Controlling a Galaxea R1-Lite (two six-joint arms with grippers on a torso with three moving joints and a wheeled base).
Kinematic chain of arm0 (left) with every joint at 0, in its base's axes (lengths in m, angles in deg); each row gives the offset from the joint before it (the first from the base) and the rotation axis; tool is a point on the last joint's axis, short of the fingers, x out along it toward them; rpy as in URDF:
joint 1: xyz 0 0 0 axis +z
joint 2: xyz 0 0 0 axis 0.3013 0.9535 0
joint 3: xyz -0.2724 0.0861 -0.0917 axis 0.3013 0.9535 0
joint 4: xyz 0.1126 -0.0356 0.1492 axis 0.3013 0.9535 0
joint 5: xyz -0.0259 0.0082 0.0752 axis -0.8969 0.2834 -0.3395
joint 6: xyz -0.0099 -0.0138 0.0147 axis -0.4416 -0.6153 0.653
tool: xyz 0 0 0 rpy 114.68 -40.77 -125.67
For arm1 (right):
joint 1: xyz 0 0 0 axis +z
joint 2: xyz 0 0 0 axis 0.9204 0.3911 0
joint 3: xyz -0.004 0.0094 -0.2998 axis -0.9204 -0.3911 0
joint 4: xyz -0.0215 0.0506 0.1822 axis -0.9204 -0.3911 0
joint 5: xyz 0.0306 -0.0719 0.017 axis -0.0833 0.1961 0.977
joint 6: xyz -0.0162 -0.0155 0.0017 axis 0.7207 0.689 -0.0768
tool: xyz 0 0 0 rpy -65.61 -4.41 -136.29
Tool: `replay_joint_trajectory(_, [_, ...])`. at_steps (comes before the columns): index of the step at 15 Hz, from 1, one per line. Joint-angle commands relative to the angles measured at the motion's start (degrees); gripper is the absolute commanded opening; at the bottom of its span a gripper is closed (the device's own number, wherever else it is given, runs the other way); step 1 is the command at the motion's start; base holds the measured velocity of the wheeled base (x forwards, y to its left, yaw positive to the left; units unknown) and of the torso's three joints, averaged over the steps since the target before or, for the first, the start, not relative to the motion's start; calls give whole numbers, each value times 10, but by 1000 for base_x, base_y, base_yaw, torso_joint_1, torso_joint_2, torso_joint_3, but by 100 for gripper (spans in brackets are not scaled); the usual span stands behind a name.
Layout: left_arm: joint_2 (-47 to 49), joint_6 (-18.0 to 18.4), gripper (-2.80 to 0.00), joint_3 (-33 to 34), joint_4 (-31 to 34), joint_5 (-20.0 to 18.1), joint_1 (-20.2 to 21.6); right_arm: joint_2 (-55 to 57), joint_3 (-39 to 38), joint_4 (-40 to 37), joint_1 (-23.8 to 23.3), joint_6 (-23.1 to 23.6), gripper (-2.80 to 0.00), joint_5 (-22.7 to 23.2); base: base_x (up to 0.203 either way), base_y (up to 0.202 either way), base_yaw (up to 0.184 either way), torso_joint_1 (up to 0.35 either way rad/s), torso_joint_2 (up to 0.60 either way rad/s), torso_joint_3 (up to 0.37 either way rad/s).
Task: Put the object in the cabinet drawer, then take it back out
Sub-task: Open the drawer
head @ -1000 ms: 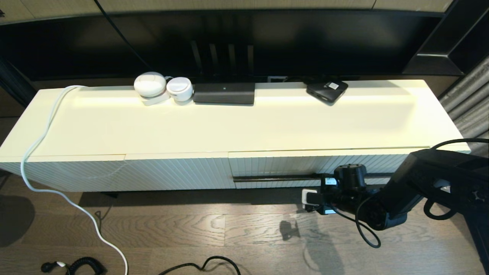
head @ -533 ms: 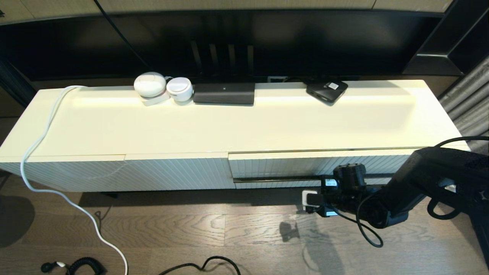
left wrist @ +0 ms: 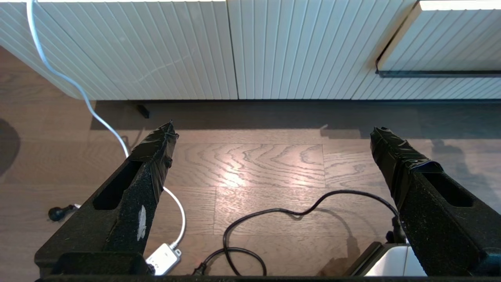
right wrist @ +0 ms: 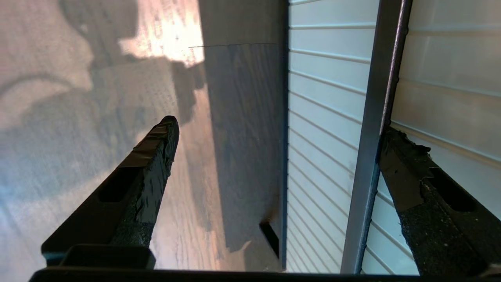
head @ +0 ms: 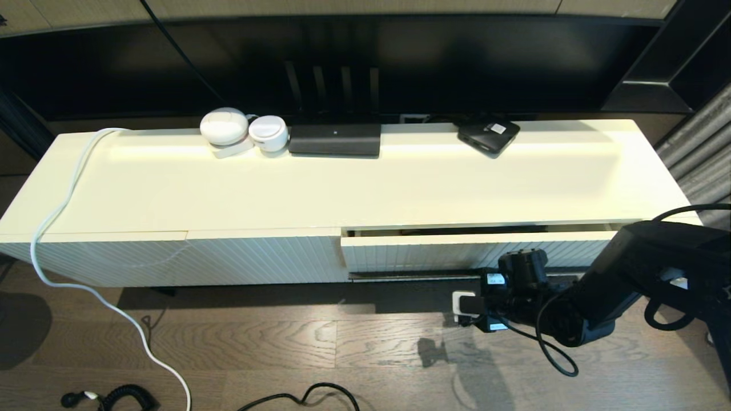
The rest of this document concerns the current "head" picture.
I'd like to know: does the white fluted drawer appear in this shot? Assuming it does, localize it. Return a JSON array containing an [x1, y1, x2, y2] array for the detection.
[[341, 224, 622, 282]]

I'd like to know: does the thin black metal rod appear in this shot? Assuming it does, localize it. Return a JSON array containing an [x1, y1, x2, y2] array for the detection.
[[348, 265, 595, 282]]

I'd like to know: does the white TV cabinet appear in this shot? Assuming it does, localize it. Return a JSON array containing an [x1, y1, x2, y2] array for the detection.
[[0, 118, 706, 288]]

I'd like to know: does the black box with white label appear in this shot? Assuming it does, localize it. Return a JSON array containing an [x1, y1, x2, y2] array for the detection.
[[457, 118, 521, 159]]

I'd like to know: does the black router with antennas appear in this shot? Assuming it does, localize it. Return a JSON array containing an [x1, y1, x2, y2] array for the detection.
[[284, 60, 382, 158]]

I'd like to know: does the black television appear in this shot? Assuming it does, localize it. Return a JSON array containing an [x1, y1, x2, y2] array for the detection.
[[0, 14, 670, 123]]

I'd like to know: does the grey curtain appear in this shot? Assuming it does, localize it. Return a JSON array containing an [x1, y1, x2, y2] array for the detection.
[[657, 80, 731, 229]]

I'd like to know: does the small white round device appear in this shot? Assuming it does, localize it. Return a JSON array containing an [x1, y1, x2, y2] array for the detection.
[[248, 115, 290, 152]]

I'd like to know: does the black shelf unit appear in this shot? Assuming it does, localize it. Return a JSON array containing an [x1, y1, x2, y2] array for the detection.
[[0, 88, 58, 163], [600, 0, 731, 113]]

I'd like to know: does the white flat device base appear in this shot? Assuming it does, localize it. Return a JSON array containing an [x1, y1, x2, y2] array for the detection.
[[210, 140, 255, 159]]

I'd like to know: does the large white dome device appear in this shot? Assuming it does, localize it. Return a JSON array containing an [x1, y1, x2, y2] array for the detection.
[[200, 107, 250, 147]]

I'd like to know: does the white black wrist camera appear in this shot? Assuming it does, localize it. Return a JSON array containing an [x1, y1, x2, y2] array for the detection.
[[452, 290, 485, 324]]

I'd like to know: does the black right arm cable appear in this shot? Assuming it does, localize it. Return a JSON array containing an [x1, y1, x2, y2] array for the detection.
[[503, 203, 731, 378]]

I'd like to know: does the long black floor cable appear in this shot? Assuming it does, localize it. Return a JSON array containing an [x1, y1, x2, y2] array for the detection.
[[237, 382, 360, 411]]

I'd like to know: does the black coiled cable with plug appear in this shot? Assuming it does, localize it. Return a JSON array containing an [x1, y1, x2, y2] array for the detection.
[[61, 385, 159, 411]]

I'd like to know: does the white power cable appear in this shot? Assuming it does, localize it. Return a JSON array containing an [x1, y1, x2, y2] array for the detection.
[[30, 128, 192, 411]]

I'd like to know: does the thin black hanging cable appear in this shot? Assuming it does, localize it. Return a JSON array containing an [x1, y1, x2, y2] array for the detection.
[[140, 0, 226, 103]]

